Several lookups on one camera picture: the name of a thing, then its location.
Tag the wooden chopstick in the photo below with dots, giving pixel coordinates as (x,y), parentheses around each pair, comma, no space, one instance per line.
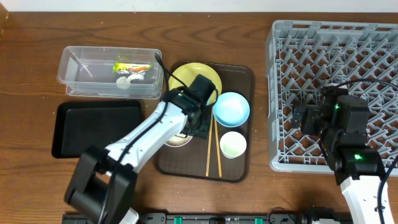
(217,147)
(209,146)

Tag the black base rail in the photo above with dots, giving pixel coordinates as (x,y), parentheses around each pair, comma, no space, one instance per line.
(277,215)

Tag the grey plastic dishwasher rack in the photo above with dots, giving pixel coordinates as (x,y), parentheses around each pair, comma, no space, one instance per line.
(304,56)

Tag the white tissue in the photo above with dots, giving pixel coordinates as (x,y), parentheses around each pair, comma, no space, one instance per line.
(125,82)

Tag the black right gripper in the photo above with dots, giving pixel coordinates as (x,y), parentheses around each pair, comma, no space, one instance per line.
(300,116)

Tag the brown serving tray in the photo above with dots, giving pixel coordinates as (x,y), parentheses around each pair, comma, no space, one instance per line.
(190,160)

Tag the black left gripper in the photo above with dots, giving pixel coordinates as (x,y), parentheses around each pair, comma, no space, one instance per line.
(204,132)

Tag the black waste tray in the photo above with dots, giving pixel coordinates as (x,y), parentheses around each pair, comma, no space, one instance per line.
(82,124)

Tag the clear plastic waste bin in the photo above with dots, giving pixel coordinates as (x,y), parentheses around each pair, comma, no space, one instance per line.
(88,71)

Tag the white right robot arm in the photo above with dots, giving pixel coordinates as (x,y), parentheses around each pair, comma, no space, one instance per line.
(340,122)

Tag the light blue bowl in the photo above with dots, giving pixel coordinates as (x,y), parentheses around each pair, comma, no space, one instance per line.
(231,109)

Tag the yellow plate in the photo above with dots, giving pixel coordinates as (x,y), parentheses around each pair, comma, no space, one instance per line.
(187,73)

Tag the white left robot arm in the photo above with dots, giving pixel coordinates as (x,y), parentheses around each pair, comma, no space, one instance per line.
(103,182)

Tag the green snack wrapper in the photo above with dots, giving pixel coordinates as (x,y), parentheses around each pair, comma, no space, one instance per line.
(122,68)

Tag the pink white bowl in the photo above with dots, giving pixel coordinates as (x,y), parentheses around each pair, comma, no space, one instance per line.
(178,140)

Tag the white cup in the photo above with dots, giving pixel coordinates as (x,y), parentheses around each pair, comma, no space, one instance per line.
(233,144)

